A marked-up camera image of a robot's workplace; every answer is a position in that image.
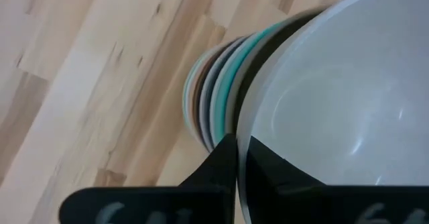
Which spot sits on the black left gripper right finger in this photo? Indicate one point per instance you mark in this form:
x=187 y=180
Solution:
x=301 y=204

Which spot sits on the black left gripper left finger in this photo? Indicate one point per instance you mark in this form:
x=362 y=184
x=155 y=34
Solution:
x=187 y=204

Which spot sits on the white ribbed bowl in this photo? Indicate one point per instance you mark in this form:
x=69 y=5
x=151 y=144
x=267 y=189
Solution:
x=335 y=93

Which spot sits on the dark grey bowl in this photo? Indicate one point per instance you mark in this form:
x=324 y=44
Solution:
x=248 y=83

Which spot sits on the pale mint bowl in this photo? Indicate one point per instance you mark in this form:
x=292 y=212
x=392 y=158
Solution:
x=185 y=98

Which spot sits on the tan brown bowl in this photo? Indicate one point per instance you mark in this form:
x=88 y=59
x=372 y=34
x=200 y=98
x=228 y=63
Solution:
x=197 y=93

